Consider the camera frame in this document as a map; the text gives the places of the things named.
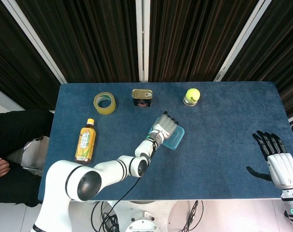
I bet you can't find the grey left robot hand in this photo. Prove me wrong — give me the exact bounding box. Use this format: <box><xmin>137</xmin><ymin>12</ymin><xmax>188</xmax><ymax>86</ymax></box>
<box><xmin>151</xmin><ymin>111</ymin><xmax>180</xmax><ymax>141</ymax></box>

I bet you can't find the small round tin can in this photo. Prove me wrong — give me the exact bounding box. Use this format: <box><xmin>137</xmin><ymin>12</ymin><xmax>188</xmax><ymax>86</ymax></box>
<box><xmin>182</xmin><ymin>95</ymin><xmax>198</xmax><ymax>106</ymax></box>

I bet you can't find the person in black clothes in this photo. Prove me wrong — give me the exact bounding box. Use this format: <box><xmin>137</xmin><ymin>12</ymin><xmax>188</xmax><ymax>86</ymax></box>
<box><xmin>0</xmin><ymin>110</ymin><xmax>56</xmax><ymax>208</ymax></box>

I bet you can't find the white slanted post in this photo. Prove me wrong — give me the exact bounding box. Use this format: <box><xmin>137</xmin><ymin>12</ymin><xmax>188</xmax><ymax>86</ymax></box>
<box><xmin>1</xmin><ymin>0</ymin><xmax>70</xmax><ymax>85</ymax></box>
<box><xmin>213</xmin><ymin>0</ymin><xmax>273</xmax><ymax>82</ymax></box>

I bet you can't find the blue table cloth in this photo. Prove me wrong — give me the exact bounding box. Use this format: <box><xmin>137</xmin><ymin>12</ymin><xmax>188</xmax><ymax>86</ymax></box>
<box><xmin>37</xmin><ymin>81</ymin><xmax>293</xmax><ymax>202</ymax></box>

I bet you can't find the white upright post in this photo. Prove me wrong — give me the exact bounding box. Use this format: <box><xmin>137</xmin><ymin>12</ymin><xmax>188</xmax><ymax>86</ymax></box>
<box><xmin>135</xmin><ymin>0</ymin><xmax>150</xmax><ymax>82</ymax></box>

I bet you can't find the yellow green tea bottle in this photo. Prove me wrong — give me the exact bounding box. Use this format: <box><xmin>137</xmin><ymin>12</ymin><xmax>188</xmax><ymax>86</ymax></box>
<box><xmin>74</xmin><ymin>118</ymin><xmax>98</xmax><ymax>165</ymax></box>

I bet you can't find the blue plastic container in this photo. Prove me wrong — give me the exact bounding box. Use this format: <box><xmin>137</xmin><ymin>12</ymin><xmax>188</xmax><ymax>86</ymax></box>
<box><xmin>148</xmin><ymin>123</ymin><xmax>186</xmax><ymax>151</ymax></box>

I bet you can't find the yellow tennis ball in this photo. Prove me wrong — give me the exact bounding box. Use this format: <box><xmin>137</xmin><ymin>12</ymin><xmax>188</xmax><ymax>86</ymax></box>
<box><xmin>186</xmin><ymin>88</ymin><xmax>201</xmax><ymax>102</ymax></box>

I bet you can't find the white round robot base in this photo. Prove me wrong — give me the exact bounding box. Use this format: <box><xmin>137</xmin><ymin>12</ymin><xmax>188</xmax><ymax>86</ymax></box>
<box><xmin>105</xmin><ymin>200</ymin><xmax>179</xmax><ymax>232</ymax></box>

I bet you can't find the dark brown curtain panel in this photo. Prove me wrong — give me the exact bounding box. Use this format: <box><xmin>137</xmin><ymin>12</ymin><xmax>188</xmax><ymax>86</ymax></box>
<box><xmin>15</xmin><ymin>0</ymin><xmax>140</xmax><ymax>83</ymax></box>
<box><xmin>223</xmin><ymin>0</ymin><xmax>293</xmax><ymax>118</ymax></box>
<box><xmin>148</xmin><ymin>0</ymin><xmax>259</xmax><ymax>82</ymax></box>
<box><xmin>0</xmin><ymin>0</ymin><xmax>63</xmax><ymax>112</ymax></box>

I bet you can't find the black floor cable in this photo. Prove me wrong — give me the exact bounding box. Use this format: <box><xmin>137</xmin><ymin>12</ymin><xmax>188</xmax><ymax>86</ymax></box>
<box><xmin>182</xmin><ymin>200</ymin><xmax>205</xmax><ymax>232</ymax></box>

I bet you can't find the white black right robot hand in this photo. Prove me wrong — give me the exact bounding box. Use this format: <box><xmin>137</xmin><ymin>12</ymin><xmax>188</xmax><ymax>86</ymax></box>
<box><xmin>246</xmin><ymin>130</ymin><xmax>293</xmax><ymax>190</ymax></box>

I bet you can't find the grey metal chair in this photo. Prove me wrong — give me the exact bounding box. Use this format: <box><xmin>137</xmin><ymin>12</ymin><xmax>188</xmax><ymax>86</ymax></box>
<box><xmin>20</xmin><ymin>135</ymin><xmax>51</xmax><ymax>175</ymax></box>

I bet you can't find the yellow packing tape roll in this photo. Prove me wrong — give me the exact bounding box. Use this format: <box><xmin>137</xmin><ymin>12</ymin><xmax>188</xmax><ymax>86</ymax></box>
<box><xmin>92</xmin><ymin>91</ymin><xmax>117</xmax><ymax>116</ymax></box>

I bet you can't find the clear plastic food container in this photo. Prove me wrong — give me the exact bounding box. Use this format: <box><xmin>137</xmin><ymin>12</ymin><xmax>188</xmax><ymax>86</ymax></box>
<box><xmin>150</xmin><ymin>124</ymin><xmax>186</xmax><ymax>151</ymax></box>

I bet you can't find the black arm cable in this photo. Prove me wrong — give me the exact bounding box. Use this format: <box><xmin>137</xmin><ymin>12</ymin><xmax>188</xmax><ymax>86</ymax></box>
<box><xmin>102</xmin><ymin>175</ymin><xmax>140</xmax><ymax>232</ymax></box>

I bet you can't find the black luncheon meat can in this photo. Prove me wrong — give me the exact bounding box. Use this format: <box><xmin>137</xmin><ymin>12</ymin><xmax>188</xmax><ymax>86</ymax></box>
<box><xmin>132</xmin><ymin>88</ymin><xmax>154</xmax><ymax>109</ymax></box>

